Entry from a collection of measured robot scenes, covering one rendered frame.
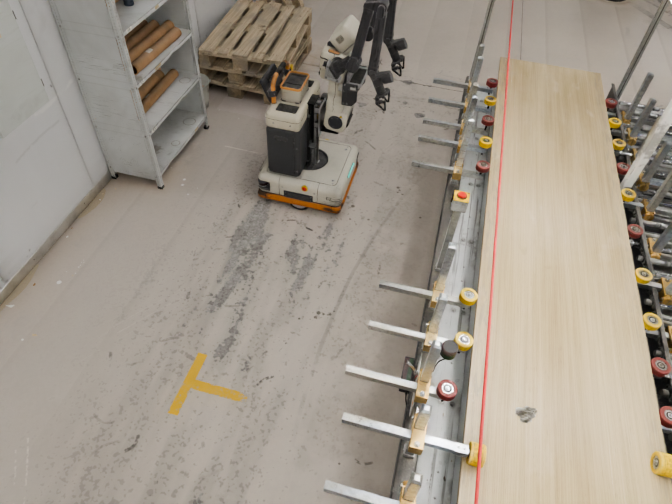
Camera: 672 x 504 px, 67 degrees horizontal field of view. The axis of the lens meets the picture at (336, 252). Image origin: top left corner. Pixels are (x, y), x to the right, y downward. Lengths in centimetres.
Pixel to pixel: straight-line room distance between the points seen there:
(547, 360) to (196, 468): 182
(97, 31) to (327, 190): 179
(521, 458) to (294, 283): 197
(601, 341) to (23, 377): 307
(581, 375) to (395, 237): 192
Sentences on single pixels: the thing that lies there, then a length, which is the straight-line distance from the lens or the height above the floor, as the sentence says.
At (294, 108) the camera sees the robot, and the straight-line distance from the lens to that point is 363.
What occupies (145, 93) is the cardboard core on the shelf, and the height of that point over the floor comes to 57.
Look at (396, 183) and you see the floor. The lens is 432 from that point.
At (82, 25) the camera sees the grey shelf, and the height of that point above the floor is 127.
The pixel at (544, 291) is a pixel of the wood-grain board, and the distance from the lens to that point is 259.
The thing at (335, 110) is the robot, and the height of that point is 82.
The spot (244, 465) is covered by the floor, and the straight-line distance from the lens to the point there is 294.
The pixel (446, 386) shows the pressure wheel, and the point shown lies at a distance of 216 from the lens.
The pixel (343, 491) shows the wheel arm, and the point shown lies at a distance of 188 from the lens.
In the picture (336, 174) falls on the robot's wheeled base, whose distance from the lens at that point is 390.
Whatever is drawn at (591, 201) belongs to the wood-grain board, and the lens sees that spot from 319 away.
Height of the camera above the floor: 276
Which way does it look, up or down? 48 degrees down
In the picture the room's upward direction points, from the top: 4 degrees clockwise
